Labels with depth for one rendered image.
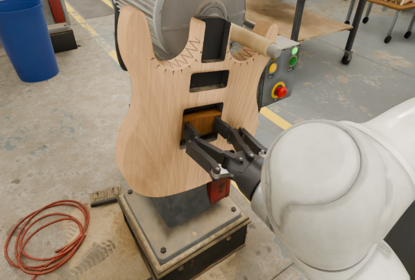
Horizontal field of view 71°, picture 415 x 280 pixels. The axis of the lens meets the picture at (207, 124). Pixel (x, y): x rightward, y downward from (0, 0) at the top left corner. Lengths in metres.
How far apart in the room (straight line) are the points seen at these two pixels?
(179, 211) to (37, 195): 1.10
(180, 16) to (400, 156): 0.54
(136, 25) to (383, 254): 0.44
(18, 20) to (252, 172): 2.98
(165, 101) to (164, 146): 0.10
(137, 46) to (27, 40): 2.89
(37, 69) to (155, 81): 2.99
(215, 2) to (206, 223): 1.01
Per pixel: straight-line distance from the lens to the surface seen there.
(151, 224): 1.45
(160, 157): 0.61
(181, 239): 1.39
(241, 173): 0.50
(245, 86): 0.65
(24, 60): 3.44
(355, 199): 0.24
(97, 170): 2.19
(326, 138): 0.25
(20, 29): 3.30
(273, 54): 0.58
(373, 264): 0.41
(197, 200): 1.40
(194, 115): 0.61
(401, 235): 1.50
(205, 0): 0.73
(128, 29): 0.47
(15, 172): 2.43
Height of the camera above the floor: 1.48
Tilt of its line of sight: 37 degrees down
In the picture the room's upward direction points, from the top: straight up
